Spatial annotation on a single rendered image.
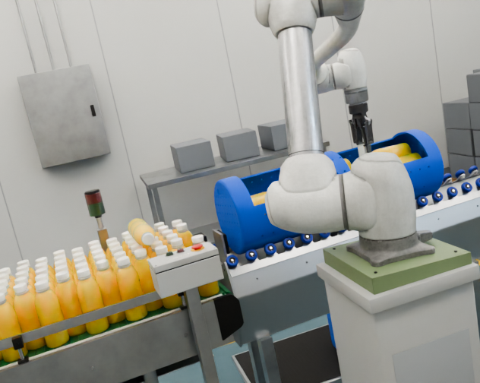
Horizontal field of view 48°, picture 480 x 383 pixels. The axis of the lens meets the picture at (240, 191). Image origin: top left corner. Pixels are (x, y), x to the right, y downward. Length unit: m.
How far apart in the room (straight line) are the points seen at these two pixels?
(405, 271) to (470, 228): 1.03
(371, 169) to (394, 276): 0.28
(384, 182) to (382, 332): 0.38
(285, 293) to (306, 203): 0.64
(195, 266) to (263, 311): 0.47
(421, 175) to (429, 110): 4.14
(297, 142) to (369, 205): 0.26
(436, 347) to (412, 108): 4.84
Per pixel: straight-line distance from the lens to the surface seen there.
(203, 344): 1.75
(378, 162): 1.43
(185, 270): 1.62
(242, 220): 1.86
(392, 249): 1.47
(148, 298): 1.76
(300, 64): 1.57
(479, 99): 5.47
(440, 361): 1.57
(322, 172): 1.45
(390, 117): 6.07
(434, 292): 1.46
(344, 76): 2.14
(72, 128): 4.96
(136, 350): 1.79
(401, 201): 1.44
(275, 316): 2.06
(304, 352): 2.92
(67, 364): 1.78
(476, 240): 2.50
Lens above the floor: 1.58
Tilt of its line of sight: 12 degrees down
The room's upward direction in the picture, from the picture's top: 11 degrees counter-clockwise
